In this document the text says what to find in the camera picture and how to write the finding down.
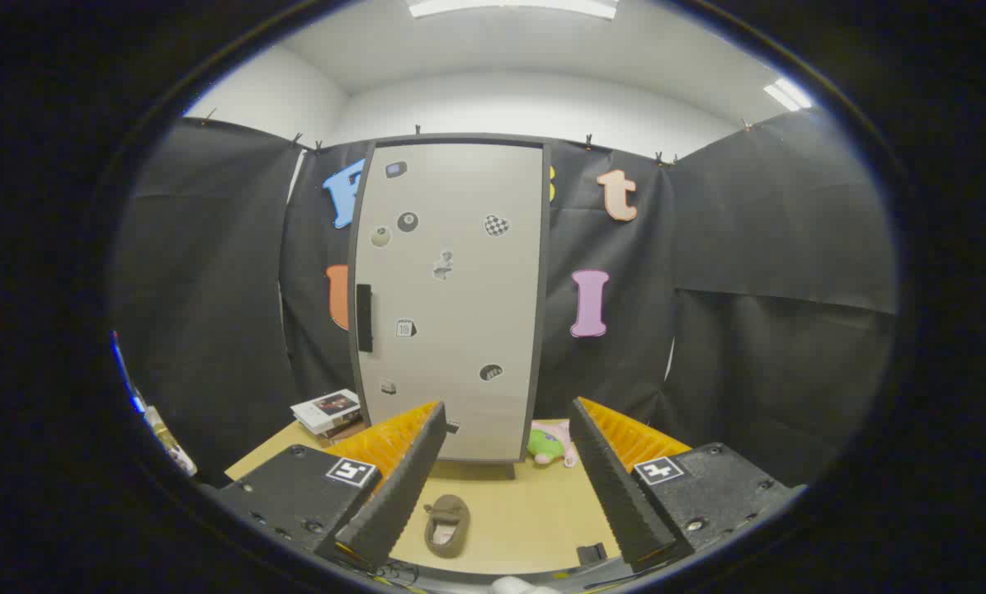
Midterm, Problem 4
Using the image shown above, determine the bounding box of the long ceiling light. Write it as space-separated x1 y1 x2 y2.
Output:
406 0 621 21

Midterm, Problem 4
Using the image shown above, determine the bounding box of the black backdrop cloth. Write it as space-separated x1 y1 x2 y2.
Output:
109 107 902 488

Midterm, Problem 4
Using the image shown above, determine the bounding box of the stack of books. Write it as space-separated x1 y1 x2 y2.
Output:
290 389 366 447

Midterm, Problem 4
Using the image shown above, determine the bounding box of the blue printed box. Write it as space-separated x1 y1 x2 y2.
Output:
111 330 145 413

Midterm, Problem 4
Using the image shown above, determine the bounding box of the small ceiling light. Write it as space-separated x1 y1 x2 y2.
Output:
762 78 814 112

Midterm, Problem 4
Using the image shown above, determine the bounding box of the brown slipper shoe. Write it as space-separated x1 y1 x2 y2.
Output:
423 494 471 559

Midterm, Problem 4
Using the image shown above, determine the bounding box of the grey shoe cabinet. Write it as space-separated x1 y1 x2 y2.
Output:
347 134 554 479

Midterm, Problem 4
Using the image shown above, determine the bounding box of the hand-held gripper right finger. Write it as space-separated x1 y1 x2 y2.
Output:
569 397 807 574

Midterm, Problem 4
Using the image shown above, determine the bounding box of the black cabinet door handle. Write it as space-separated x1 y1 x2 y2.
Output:
356 284 374 354

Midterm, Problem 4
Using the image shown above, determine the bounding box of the green and pink plush toy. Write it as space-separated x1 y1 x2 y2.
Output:
527 419 578 469

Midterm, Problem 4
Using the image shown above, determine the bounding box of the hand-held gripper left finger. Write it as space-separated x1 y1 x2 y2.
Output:
200 401 448 572

